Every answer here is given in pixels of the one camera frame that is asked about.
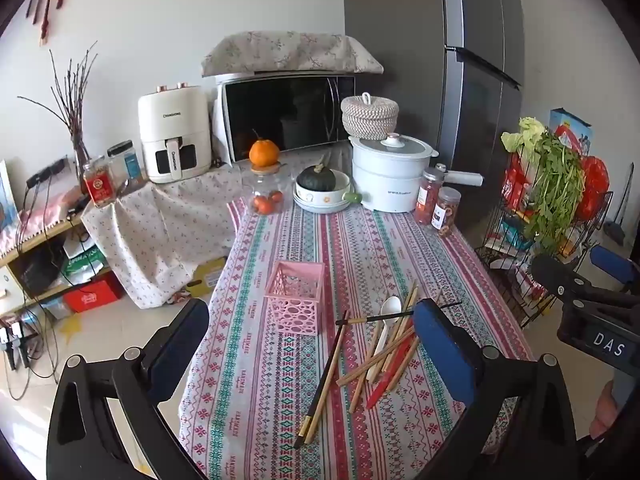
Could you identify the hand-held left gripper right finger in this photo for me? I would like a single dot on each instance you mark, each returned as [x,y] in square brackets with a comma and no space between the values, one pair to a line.
[445,355]

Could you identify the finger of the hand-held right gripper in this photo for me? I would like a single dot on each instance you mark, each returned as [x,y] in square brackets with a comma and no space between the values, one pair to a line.
[552,275]
[612,265]

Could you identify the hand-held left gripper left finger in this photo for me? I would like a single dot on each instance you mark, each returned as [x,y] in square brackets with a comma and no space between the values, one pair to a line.
[172,347]

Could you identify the red chopstick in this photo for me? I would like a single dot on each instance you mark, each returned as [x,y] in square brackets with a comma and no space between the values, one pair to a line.
[401,355]
[380,390]

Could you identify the plain wooden chopstick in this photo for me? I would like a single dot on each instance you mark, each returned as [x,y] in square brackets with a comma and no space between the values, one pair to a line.
[370,362]
[408,304]
[362,386]
[400,367]

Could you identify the white plastic spoon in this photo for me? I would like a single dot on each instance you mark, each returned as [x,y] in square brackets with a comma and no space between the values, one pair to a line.
[390,307]

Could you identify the pink plastic basket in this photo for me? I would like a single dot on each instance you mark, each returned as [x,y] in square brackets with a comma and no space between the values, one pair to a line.
[295,310]

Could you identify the person's right hand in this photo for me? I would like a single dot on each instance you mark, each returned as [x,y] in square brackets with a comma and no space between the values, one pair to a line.
[606,410]

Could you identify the yellow cardboard box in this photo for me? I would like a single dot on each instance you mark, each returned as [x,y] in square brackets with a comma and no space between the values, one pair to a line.
[210,275]

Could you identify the red plastic bag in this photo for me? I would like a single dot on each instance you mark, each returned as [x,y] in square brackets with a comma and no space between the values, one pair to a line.
[595,185]

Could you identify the leafy green vegetables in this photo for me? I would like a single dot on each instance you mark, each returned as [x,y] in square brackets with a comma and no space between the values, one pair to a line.
[555,185]

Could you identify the red cardboard box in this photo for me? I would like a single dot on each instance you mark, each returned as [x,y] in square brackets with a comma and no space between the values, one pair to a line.
[92,296]

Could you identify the red snack packets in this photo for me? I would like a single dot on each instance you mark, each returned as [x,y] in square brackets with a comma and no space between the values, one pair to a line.
[515,187]

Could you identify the patterned striped tablecloth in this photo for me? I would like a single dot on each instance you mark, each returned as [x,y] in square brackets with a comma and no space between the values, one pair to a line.
[280,370]

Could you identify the floral shelf cloth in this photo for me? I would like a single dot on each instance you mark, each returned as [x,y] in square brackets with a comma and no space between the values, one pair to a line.
[165,235]

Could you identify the green and white bag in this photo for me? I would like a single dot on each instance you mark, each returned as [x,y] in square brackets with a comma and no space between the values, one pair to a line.
[82,265]

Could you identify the blue printed box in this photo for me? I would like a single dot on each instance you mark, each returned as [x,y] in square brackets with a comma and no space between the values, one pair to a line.
[575,125]

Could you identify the red snack jar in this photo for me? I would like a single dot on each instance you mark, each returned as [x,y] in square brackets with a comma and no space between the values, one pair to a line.
[427,200]

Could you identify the black bag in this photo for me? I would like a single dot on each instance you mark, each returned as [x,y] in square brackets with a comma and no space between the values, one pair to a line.
[42,270]

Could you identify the small tangerine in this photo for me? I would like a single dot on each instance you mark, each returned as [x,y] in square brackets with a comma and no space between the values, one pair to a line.
[276,197]
[262,204]

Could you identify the wooden shelf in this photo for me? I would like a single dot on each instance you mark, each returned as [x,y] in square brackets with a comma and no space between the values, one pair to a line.
[40,240]

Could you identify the red label jar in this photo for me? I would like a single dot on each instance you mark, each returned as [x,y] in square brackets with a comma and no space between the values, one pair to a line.
[100,185]

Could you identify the white electric cooking pot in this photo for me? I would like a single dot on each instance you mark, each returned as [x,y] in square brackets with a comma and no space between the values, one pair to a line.
[385,180]

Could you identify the pink cloth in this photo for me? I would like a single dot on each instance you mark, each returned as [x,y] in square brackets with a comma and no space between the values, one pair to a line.
[30,225]

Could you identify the black lid blue label jar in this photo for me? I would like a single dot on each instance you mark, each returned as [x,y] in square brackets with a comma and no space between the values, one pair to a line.
[127,165]

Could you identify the glass jar with wooden lid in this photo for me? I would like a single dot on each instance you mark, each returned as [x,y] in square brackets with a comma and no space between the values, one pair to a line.
[260,180]

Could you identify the glass vase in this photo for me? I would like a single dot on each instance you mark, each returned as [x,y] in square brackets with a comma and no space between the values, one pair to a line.
[81,165]

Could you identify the black power strip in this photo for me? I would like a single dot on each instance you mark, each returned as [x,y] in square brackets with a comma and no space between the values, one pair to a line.
[47,172]

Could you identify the large orange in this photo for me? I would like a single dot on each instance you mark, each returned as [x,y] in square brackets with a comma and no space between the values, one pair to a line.
[264,152]

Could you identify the white air fryer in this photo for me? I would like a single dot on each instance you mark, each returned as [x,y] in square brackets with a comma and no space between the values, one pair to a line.
[172,130]

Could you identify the dark green squash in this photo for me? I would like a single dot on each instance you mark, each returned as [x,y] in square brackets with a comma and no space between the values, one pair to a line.
[315,177]

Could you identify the colourful picture board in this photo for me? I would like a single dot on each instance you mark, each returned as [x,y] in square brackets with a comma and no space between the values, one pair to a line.
[7,200]

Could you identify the woven lidded basket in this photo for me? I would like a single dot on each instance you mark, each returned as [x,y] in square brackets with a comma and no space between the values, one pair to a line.
[370,117]

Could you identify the grey refrigerator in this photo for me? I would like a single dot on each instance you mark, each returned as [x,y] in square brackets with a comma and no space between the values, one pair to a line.
[410,60]

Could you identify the white microwave oven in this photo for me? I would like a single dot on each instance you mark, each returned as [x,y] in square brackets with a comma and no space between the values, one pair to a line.
[285,115]

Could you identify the dry twig bunch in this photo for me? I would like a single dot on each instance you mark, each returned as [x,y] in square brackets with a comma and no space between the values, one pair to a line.
[75,105]

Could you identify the floral microwave cover cloth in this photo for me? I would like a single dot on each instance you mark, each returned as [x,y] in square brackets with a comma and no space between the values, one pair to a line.
[285,52]

